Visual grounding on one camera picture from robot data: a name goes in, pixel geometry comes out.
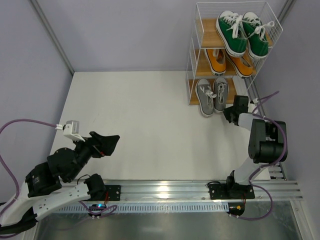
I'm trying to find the grey sneaker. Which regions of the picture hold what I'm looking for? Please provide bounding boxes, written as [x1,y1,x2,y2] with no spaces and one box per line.
[195,78,217,117]
[213,77,229,113]

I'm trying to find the orange sneaker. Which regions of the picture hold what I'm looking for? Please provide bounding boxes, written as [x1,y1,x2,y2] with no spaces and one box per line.
[226,54,253,78]
[204,48,227,76]

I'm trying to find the green sneaker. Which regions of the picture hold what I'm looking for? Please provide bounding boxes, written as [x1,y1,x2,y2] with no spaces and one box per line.
[241,12,275,59]
[215,10,247,58]

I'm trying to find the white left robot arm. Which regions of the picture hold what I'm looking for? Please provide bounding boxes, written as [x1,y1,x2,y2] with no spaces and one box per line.
[0,131,120,238]

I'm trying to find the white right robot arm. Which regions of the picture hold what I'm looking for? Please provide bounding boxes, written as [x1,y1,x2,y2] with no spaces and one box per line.
[223,95,288,199]

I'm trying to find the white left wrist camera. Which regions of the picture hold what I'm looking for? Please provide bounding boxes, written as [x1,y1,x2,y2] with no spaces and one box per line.
[55,120,85,142]

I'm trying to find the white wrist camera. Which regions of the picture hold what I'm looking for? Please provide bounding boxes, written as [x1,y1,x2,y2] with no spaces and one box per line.
[55,120,85,142]
[250,98,259,105]

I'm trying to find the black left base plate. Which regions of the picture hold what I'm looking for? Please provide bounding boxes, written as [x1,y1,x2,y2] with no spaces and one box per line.
[104,184,122,202]

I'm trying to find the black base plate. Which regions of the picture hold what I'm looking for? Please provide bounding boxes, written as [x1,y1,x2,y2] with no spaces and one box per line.
[104,184,122,202]
[208,183,255,200]

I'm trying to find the aluminium mounting rail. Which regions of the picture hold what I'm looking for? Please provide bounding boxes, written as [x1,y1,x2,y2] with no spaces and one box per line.
[103,179,303,202]

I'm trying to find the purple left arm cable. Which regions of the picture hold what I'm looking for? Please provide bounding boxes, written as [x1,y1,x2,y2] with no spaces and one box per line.
[0,118,118,231]

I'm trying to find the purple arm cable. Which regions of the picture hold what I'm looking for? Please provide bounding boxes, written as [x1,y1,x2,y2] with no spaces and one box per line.
[0,118,118,231]
[234,90,288,221]

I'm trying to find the slotted grey cable duct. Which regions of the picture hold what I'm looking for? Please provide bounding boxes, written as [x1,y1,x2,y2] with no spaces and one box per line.
[54,202,230,213]

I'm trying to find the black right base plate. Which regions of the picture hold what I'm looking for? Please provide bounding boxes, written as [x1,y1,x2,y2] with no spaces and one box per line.
[208,183,255,200]

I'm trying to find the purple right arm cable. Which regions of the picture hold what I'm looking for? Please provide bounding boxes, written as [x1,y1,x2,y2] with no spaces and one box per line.
[234,90,288,221]

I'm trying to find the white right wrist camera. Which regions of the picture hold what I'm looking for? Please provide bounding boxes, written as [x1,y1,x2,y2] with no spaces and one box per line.
[250,98,259,105]

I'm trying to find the white wire shoe shelf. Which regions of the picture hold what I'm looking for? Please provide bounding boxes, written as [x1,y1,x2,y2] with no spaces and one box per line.
[186,1,283,105]

